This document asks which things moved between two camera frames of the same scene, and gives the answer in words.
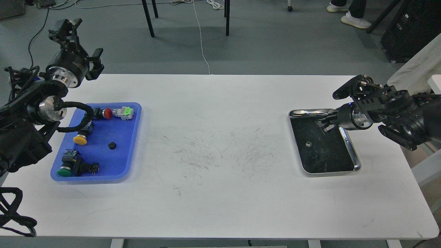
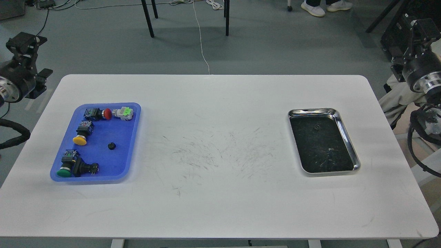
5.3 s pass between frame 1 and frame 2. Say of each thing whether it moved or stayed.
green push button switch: stayed
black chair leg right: stayed
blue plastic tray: stayed
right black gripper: moved
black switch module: stayed
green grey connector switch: stayed
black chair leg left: stayed
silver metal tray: stayed
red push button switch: stayed
